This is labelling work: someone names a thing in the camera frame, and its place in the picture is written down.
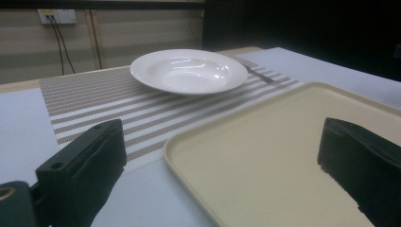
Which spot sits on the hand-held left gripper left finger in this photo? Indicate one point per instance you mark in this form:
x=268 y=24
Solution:
x=78 y=170

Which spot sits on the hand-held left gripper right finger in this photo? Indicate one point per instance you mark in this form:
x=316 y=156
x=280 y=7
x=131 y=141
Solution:
x=362 y=157

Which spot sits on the beige plastic tray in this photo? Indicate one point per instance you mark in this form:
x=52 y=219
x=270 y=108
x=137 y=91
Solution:
x=271 y=157

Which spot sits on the white deep plate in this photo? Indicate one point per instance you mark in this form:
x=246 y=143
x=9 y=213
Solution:
x=189 y=72

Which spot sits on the striped woven placemat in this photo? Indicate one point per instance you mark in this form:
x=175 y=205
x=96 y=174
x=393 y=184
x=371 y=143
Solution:
x=126 y=107

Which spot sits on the metal fork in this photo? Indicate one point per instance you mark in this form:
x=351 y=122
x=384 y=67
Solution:
x=261 y=76

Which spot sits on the white wall socket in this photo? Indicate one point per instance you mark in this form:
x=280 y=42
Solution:
x=58 y=15

